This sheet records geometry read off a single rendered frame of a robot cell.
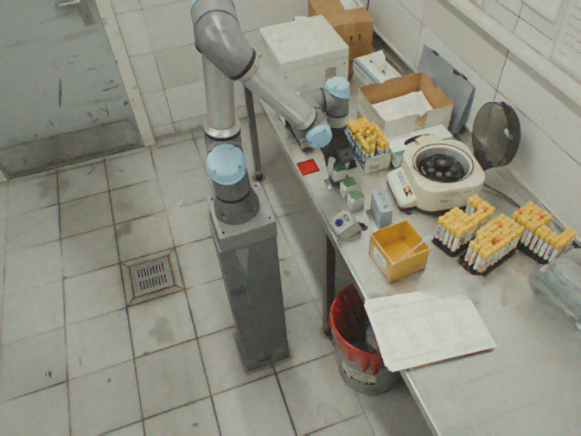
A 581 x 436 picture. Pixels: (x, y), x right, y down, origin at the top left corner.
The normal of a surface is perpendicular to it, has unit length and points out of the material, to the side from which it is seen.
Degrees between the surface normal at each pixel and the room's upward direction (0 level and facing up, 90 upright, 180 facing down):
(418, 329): 1
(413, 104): 1
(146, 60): 90
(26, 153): 90
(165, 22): 90
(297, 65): 89
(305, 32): 0
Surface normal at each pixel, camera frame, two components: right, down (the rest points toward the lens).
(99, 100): 0.33, 0.70
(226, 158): -0.06, -0.53
